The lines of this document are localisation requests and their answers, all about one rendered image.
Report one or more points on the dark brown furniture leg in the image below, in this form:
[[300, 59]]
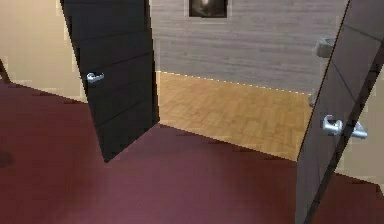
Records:
[[4, 71]]

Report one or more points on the black room door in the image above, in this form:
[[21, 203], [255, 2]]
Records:
[[116, 66]]

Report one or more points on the dark grey room door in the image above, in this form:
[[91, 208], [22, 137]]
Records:
[[336, 100]]

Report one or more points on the dark framed wall picture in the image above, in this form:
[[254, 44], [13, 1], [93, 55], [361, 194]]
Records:
[[208, 7]]

